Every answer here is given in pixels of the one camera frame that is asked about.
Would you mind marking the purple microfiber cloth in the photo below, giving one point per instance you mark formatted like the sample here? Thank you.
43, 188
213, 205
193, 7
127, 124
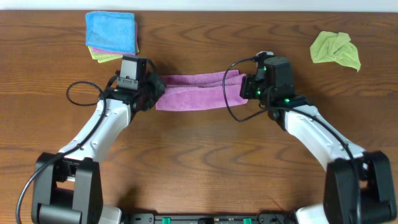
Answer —
201, 92

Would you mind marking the folded green cloth bottom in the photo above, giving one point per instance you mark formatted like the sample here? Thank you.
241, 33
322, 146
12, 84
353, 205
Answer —
107, 58

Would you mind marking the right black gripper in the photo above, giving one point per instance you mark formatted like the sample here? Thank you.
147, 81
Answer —
247, 81

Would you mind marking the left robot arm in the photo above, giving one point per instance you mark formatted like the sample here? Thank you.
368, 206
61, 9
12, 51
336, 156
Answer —
67, 185

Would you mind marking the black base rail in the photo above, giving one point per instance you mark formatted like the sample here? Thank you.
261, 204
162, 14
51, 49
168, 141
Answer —
262, 218

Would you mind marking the crumpled green microfiber cloth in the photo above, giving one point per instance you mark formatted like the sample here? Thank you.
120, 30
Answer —
335, 47

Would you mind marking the folded blue cloth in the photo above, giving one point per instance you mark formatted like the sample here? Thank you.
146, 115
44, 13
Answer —
112, 31

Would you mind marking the folded green cloth upper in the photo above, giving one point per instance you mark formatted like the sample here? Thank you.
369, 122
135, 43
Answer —
94, 56

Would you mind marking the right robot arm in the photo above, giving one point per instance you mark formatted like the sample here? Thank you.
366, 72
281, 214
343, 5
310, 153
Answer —
358, 186

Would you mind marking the folded green cloth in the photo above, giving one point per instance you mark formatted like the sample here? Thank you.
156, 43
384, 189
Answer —
94, 56
107, 58

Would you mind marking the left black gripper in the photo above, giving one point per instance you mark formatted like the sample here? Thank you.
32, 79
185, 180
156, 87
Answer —
161, 89

